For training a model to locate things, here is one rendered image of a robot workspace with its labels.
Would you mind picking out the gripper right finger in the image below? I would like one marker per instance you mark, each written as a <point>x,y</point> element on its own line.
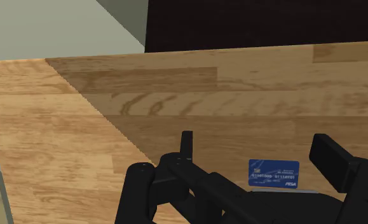
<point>348,170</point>

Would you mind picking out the blue bank card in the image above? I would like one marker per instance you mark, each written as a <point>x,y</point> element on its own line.
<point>273,173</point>

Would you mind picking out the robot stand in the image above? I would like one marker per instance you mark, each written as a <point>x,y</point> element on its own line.
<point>258,23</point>

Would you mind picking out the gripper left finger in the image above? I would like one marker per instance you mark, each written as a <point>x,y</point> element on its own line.
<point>174,183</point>

